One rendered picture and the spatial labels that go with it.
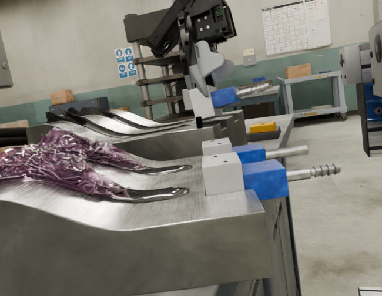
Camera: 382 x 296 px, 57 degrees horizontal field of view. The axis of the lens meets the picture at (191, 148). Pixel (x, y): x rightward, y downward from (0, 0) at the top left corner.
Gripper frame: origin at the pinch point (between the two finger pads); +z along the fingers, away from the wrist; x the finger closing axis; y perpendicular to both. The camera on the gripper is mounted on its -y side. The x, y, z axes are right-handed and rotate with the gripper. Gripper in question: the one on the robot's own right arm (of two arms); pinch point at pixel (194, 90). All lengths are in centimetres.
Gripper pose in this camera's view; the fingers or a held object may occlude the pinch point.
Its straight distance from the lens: 93.8
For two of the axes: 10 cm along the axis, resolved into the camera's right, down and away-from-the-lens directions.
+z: 1.7, 9.7, 1.6
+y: 9.3, -1.0, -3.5
